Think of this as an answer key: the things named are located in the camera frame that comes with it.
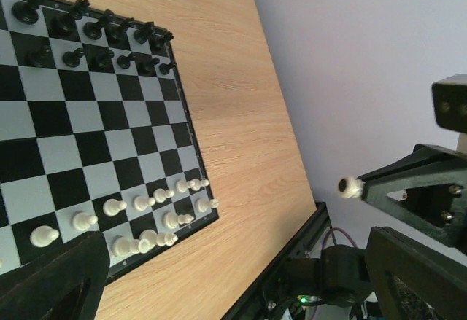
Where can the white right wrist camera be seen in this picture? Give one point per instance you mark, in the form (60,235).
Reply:
(449,103)

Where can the black queen back row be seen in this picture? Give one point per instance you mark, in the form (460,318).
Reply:
(64,24)

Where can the white chess queen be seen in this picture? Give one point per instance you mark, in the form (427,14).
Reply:
(159,239)

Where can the black aluminium frame rail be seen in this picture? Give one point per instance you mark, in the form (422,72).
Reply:
(267,293)

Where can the black pawn second row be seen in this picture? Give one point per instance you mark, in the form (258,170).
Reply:
(101,61)

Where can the black king back row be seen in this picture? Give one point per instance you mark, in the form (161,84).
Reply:
(94,30)

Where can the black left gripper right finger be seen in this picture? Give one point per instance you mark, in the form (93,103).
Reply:
(412,281)

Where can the white chess piece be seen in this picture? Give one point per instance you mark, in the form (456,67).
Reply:
(204,205)

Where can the black and silver chessboard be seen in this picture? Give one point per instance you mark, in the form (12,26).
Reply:
(72,138)

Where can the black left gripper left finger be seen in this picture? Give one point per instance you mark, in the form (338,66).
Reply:
(66,283)

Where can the black rook left corner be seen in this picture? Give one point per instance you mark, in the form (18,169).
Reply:
(158,43)

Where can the white chess king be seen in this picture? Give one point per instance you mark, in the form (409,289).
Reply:
(124,247)

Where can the white pawn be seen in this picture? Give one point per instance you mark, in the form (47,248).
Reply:
(112,207)

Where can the white chess knight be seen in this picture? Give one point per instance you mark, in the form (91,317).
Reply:
(350,187)

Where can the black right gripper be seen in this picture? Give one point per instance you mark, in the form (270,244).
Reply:
(433,182)

